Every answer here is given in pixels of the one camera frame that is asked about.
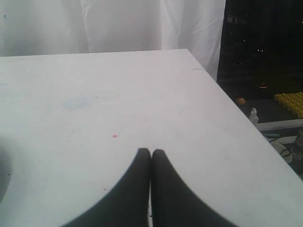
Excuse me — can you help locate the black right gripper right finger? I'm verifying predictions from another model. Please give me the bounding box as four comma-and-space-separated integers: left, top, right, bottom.
151, 149, 232, 227

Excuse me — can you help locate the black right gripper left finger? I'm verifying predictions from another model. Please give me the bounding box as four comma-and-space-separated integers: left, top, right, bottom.
65, 148, 151, 227

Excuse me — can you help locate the small orange ball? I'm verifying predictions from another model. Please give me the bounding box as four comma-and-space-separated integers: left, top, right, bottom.
236, 98, 246, 105

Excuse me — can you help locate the yellow bumpy mat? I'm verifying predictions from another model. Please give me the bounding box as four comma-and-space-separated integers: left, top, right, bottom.
274, 92, 303, 119

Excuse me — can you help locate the white backdrop curtain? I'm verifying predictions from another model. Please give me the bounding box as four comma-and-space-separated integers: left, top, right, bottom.
0, 0, 226, 79

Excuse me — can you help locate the white frame bracket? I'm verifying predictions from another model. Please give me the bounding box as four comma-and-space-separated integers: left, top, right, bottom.
249, 108, 303, 131

